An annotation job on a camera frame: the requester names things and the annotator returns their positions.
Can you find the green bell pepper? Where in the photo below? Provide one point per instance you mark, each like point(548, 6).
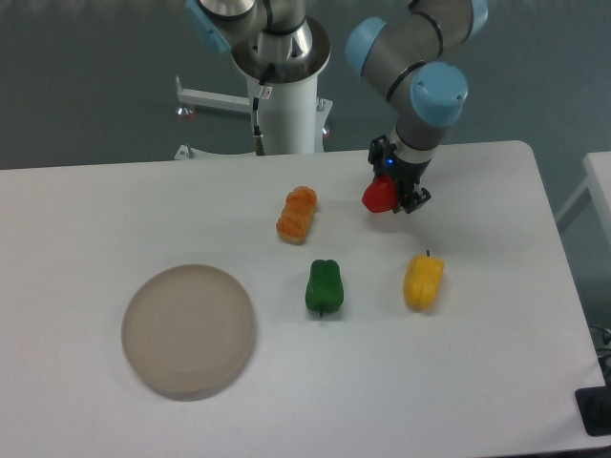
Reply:
point(324, 290)

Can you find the white side table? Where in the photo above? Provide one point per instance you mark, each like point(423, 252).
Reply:
point(594, 188)

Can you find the black device at table edge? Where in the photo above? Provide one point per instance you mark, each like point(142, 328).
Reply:
point(594, 409)

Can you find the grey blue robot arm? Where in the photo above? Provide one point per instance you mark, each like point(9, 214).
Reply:
point(402, 63)

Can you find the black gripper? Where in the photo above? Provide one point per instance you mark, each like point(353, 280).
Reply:
point(405, 166)

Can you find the red bell pepper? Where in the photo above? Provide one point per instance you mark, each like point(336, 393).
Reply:
point(380, 196)

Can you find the orange bread loaf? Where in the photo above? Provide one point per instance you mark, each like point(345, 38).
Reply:
point(297, 215)

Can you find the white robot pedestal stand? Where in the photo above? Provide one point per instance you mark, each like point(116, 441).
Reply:
point(287, 115)

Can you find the yellow bell pepper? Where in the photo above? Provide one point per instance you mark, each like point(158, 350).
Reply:
point(422, 281)

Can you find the beige round plate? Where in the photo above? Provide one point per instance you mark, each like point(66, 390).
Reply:
point(189, 331)

